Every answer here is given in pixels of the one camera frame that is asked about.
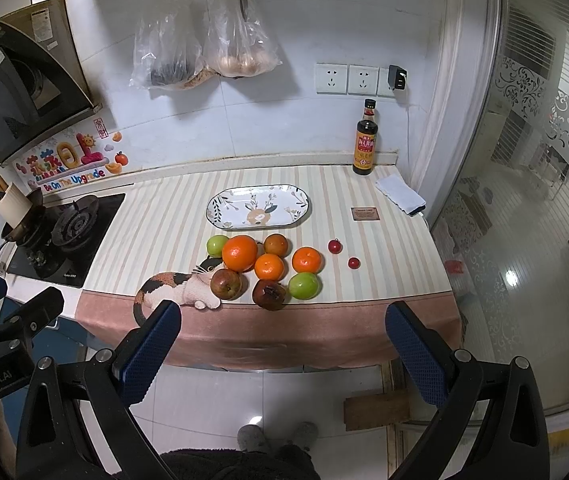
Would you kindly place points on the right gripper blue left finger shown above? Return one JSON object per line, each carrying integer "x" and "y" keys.
{"x": 142, "y": 352}

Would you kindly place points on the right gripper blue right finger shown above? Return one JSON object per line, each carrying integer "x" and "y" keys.
{"x": 436, "y": 369}

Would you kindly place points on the red brown apple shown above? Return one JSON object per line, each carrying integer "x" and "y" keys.
{"x": 226, "y": 284}

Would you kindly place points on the smaller cherry tomato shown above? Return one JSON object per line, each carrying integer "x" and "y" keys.
{"x": 354, "y": 263}

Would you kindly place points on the green apple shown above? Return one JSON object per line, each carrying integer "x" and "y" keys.
{"x": 304, "y": 286}
{"x": 215, "y": 245}

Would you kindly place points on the larger cherry tomato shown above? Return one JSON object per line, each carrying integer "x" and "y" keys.
{"x": 335, "y": 246}

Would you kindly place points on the dark bruised apple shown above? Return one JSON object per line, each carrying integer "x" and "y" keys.
{"x": 269, "y": 295}

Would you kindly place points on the large orange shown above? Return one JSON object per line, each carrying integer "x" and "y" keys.
{"x": 240, "y": 253}

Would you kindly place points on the bright tangerine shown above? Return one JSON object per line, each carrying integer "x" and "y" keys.
{"x": 269, "y": 267}

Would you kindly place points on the dark orange tangerine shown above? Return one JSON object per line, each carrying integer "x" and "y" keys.
{"x": 277, "y": 244}

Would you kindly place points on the wooden board on floor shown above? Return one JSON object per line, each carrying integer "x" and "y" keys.
{"x": 376, "y": 410}

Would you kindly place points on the black gas stove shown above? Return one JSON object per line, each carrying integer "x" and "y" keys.
{"x": 63, "y": 247}

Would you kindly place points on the utensil holder with utensils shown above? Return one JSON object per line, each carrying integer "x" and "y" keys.
{"x": 22, "y": 213}

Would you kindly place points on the grey slipper left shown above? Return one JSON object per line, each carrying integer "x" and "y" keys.
{"x": 251, "y": 439}

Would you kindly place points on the grey slipper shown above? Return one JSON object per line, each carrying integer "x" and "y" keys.
{"x": 304, "y": 436}
{"x": 251, "y": 439}

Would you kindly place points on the grey slipper right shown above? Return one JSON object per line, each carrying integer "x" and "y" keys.
{"x": 304, "y": 436}

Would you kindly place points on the glass sliding door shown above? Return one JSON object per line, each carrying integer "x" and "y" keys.
{"x": 503, "y": 233}

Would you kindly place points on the small brown card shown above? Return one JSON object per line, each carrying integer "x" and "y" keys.
{"x": 365, "y": 214}

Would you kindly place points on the folded white cloth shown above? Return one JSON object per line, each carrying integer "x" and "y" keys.
{"x": 402, "y": 195}

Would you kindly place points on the striped table mat with cat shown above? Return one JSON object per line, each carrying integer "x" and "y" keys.
{"x": 155, "y": 250}

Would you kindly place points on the oval floral ceramic plate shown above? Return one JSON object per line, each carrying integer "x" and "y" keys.
{"x": 258, "y": 207}

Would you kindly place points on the range hood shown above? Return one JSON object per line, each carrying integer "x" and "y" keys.
{"x": 43, "y": 88}

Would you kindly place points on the soy sauce bottle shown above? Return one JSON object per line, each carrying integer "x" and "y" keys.
{"x": 366, "y": 136}

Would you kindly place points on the black plug adapter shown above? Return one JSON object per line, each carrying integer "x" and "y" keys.
{"x": 397, "y": 78}

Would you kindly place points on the plastic bag with dark contents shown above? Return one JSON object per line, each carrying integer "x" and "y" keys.
{"x": 167, "y": 53}

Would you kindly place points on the plastic bag with eggs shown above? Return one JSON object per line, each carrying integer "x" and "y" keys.
{"x": 237, "y": 44}

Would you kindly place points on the colourful wall sticker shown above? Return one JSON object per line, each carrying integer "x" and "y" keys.
{"x": 90, "y": 151}

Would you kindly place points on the white wall socket middle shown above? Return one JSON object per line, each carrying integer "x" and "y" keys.
{"x": 362, "y": 80}

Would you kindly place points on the white wall socket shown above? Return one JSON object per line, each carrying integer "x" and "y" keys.
{"x": 362, "y": 80}
{"x": 331, "y": 78}

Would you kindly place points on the white wall socket left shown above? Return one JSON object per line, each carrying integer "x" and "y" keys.
{"x": 331, "y": 78}

